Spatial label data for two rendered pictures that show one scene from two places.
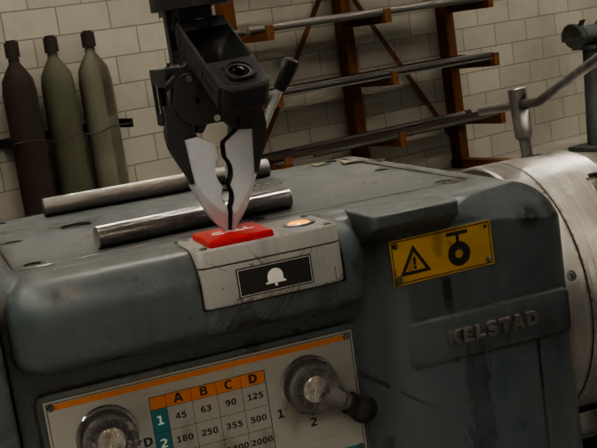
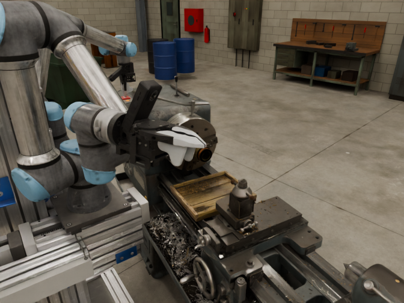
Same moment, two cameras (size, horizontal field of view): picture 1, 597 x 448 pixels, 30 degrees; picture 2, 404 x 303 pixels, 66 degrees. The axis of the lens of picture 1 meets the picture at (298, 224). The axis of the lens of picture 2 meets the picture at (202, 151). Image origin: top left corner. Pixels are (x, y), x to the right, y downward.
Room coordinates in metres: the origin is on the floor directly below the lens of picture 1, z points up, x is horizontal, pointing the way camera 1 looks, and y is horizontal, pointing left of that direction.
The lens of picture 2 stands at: (1.13, -1.92, 1.81)
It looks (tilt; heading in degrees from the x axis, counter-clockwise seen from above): 26 degrees down; 80
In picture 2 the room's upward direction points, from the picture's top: straight up
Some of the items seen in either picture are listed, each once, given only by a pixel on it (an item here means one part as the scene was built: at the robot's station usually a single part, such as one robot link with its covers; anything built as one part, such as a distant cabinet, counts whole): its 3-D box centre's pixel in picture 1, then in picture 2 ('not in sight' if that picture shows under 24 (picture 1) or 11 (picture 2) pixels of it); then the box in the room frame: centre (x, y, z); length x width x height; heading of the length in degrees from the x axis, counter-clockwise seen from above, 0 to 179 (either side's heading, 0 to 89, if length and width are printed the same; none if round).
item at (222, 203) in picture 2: not in sight; (236, 214); (1.46, -0.89, 0.99); 0.20 x 0.10 x 0.05; 109
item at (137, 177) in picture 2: not in sight; (165, 201); (1.20, 0.08, 0.43); 0.60 x 0.48 x 0.86; 109
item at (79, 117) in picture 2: not in sight; (91, 121); (1.00, -1.21, 1.56); 0.11 x 0.08 x 0.09; 137
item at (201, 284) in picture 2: not in sight; (213, 280); (1.34, -0.99, 0.75); 0.27 x 0.10 x 0.23; 109
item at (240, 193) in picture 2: not in sight; (241, 189); (1.47, -0.91, 1.13); 0.08 x 0.08 x 0.03
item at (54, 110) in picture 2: not in sight; (48, 118); (0.68, -0.48, 1.33); 0.13 x 0.12 x 0.14; 138
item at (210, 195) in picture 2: not in sight; (212, 193); (1.43, -0.54, 0.89); 0.36 x 0.30 x 0.04; 19
